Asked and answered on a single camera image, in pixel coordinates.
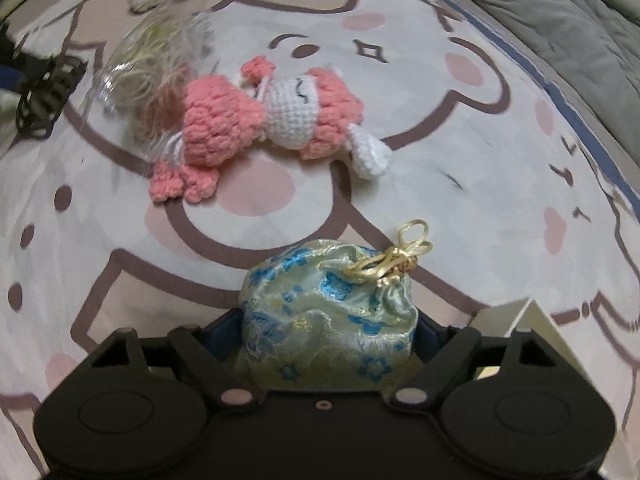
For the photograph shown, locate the blue floral brocade pouch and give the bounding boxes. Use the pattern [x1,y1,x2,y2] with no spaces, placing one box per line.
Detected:
[234,220,433,391]

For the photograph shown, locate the clear bag of cord necklace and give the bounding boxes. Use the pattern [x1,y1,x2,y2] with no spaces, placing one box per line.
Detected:
[82,6,215,159]

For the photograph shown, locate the black hair claw clip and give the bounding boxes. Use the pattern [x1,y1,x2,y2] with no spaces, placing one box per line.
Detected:
[15,54,88,140]

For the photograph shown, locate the cartoon bear print blanket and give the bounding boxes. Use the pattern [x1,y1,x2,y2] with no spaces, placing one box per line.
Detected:
[1,0,639,479]

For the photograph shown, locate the pink white crochet doll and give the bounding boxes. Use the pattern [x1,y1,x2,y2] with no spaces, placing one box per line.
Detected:
[149,56,392,204]

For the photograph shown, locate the grey green duvet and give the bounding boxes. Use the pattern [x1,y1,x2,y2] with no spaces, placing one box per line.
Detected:
[474,0,639,155]

